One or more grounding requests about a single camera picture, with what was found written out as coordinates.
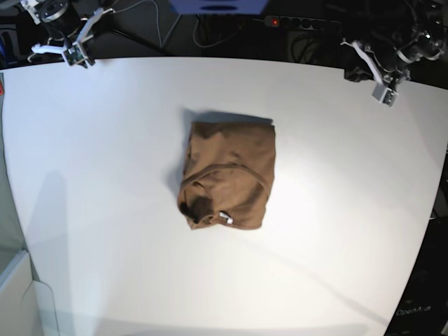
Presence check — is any white power strip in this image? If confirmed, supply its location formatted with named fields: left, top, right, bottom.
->
left=262, top=15, right=342, bottom=32

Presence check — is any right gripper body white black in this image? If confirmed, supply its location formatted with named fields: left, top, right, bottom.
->
left=27, top=6, right=115, bottom=63

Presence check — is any grey cable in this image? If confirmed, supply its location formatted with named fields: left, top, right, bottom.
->
left=115, top=0, right=183, bottom=48

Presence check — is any brown t-shirt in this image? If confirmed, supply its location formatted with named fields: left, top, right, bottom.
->
left=177, top=122, right=276, bottom=230

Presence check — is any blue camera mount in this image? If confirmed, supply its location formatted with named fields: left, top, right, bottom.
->
left=170, top=0, right=269, bottom=15

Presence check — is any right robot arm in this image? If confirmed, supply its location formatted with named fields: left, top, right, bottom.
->
left=20, top=0, right=115, bottom=69

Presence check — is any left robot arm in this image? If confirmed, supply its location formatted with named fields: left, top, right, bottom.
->
left=342, top=1, right=447, bottom=85

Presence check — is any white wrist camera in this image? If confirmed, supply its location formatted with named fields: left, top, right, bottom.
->
left=63, top=45, right=78, bottom=67
left=372, top=83, right=398, bottom=107

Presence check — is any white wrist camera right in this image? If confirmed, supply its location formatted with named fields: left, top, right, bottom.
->
left=63, top=45, right=78, bottom=67

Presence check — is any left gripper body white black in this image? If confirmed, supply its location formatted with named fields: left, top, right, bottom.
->
left=339, top=38, right=412, bottom=85

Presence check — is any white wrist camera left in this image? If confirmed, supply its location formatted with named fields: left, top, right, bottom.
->
left=372, top=83, right=398, bottom=107

